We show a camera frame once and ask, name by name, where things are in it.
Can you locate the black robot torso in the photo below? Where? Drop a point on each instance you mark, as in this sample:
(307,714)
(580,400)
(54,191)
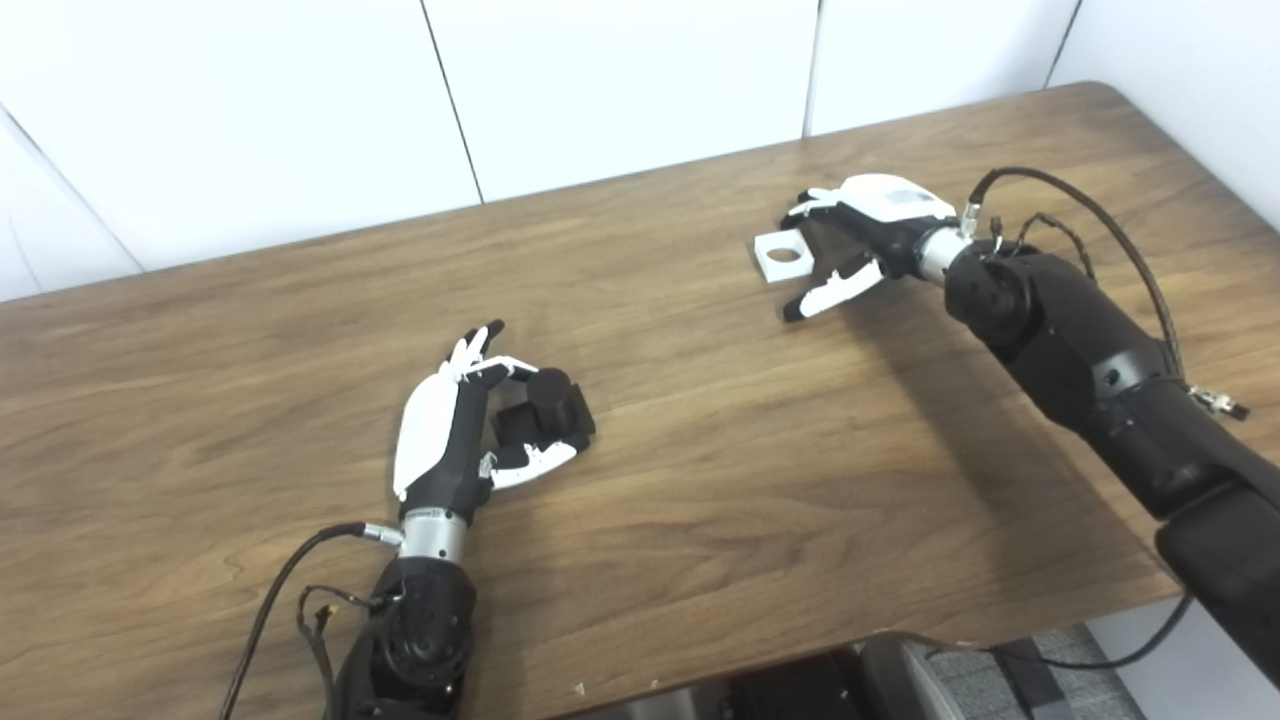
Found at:
(800,695)

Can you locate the white square piece with hole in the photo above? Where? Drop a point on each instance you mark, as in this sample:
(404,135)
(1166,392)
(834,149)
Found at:
(770,265)

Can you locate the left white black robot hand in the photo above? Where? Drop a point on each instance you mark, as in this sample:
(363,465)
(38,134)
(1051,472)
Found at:
(435,440)

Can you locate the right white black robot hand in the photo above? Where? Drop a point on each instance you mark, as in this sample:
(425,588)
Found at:
(890,215)

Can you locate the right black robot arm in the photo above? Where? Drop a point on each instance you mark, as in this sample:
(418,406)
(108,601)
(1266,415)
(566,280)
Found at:
(1080,340)

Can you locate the black peg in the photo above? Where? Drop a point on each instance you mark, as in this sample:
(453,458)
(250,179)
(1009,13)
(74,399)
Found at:
(555,400)

